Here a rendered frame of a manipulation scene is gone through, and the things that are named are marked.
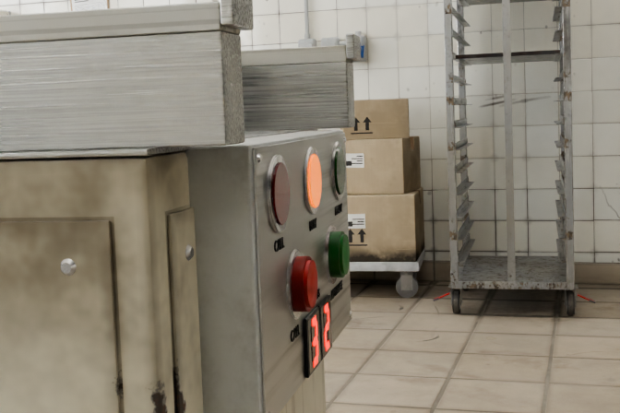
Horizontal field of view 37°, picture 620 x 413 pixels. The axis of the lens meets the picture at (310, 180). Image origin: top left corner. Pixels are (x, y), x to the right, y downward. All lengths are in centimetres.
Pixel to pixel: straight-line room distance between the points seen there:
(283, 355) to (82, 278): 12
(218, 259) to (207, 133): 7
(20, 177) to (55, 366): 8
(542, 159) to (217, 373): 403
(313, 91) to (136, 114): 29
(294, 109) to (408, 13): 386
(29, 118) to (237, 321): 13
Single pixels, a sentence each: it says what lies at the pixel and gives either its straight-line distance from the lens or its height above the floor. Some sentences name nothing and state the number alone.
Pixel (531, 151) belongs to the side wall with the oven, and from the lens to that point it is 444.
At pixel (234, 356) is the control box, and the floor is 74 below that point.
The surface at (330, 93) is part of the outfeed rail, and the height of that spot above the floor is 87.
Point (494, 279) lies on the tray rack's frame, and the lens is 379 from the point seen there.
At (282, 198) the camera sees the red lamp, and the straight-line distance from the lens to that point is 46.
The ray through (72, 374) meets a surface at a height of 74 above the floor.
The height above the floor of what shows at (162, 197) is 82.
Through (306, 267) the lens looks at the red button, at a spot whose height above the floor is 77.
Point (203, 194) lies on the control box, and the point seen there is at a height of 82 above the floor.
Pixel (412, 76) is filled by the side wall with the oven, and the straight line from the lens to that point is 450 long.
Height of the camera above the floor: 85
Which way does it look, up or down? 4 degrees down
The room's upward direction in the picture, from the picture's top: 2 degrees counter-clockwise
